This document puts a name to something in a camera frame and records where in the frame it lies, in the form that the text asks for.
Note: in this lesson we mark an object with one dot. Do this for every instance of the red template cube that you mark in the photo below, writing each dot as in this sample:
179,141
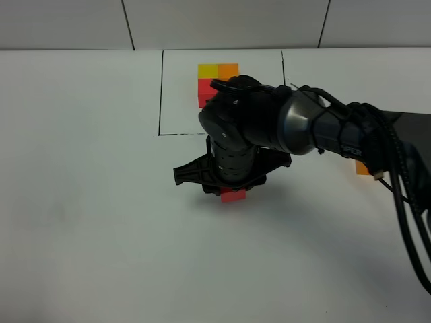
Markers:
205,92

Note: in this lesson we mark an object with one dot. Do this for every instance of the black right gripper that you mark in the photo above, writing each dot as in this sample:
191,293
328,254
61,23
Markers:
221,168

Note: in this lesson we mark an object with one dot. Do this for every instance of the orange template cube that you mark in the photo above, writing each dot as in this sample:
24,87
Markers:
227,71

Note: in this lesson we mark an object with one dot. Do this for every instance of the yellow template cube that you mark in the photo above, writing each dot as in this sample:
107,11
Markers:
208,71

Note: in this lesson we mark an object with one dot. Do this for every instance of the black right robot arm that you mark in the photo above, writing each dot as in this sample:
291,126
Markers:
253,129

